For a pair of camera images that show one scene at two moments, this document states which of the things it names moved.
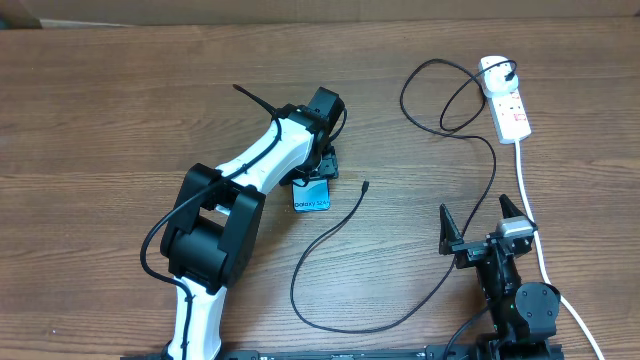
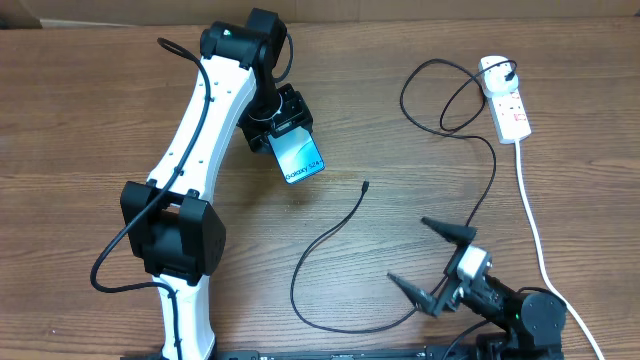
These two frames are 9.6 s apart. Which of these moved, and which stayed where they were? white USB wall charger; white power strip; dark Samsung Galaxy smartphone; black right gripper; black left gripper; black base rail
Moved: dark Samsung Galaxy smartphone; black left gripper; black right gripper
Stayed: white USB wall charger; white power strip; black base rail
